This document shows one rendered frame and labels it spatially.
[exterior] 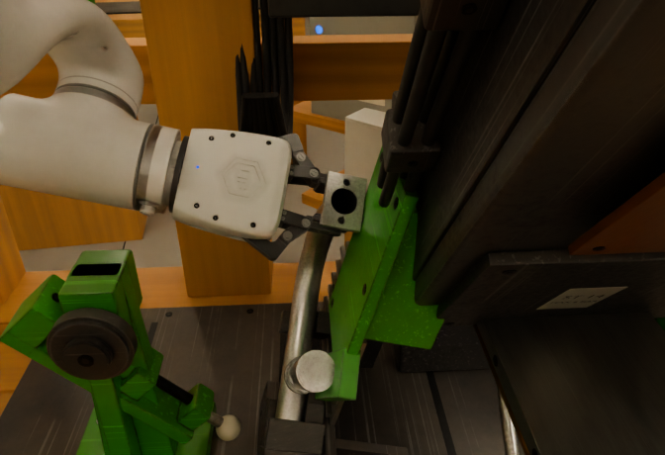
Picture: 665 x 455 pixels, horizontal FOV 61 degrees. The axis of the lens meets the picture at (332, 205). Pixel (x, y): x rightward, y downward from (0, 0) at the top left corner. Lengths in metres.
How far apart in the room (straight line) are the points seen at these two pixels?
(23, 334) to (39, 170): 0.16
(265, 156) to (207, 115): 0.28
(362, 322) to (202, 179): 0.19
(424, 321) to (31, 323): 0.36
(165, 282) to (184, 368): 0.23
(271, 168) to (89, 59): 0.19
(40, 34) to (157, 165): 0.14
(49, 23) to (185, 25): 0.33
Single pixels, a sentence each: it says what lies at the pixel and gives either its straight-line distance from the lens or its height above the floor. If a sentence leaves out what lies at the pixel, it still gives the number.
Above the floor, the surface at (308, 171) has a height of 1.23.
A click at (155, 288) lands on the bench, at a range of 1.02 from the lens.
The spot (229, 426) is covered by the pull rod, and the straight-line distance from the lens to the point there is 0.68.
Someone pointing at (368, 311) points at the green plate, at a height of 1.16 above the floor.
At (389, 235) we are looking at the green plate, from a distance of 0.46.
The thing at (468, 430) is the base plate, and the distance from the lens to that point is 0.76.
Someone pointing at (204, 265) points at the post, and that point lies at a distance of 0.94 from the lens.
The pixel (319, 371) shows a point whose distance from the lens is 0.55.
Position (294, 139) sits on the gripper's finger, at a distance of 0.58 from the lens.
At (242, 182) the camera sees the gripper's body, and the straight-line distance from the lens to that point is 0.54.
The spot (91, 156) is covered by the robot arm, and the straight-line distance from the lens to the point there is 0.53.
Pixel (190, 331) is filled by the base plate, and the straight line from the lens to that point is 0.89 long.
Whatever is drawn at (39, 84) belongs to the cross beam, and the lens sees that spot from 0.96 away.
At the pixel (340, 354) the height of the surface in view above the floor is 1.11.
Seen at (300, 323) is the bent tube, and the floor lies 1.05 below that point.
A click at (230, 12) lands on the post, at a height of 1.34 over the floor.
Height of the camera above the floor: 1.48
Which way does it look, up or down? 30 degrees down
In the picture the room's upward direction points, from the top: straight up
